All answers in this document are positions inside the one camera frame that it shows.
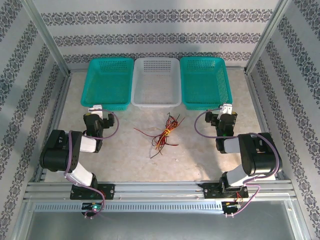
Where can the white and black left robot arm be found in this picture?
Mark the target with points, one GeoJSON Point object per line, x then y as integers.
{"type": "Point", "coordinates": [55, 155]}

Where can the yellow twist tie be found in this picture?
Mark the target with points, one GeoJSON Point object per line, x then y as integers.
{"type": "Point", "coordinates": [167, 132]}

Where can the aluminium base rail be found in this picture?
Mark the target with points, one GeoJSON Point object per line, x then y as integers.
{"type": "Point", "coordinates": [160, 190]}

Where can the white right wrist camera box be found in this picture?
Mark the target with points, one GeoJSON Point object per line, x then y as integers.
{"type": "Point", "coordinates": [226, 108]}

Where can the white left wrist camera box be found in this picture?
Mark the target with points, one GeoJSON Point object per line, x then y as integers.
{"type": "Point", "coordinates": [96, 111]}

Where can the aluminium side rail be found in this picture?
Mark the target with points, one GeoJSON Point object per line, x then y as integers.
{"type": "Point", "coordinates": [56, 120]}
{"type": "Point", "coordinates": [257, 100]}

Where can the white plastic basket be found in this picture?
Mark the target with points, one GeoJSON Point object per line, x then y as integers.
{"type": "Point", "coordinates": [155, 82]}

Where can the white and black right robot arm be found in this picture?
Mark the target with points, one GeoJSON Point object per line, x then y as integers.
{"type": "Point", "coordinates": [260, 160]}

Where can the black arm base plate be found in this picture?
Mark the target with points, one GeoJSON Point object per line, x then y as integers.
{"type": "Point", "coordinates": [210, 191]}
{"type": "Point", "coordinates": [110, 191]}

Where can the small circuit board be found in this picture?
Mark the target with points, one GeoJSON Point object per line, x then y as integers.
{"type": "Point", "coordinates": [93, 207]}
{"type": "Point", "coordinates": [231, 205]}

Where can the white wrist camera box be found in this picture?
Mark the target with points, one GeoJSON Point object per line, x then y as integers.
{"type": "Point", "coordinates": [226, 108]}
{"type": "Point", "coordinates": [96, 111]}

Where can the aluminium frame post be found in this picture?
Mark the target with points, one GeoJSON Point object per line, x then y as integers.
{"type": "Point", "coordinates": [269, 37]}
{"type": "Point", "coordinates": [48, 37]}

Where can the teal plastic basket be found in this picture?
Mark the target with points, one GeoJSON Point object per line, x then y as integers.
{"type": "Point", "coordinates": [205, 82]}
{"type": "Point", "coordinates": [107, 82]}

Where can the grey metal sheet panel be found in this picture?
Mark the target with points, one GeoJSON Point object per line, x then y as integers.
{"type": "Point", "coordinates": [160, 225]}

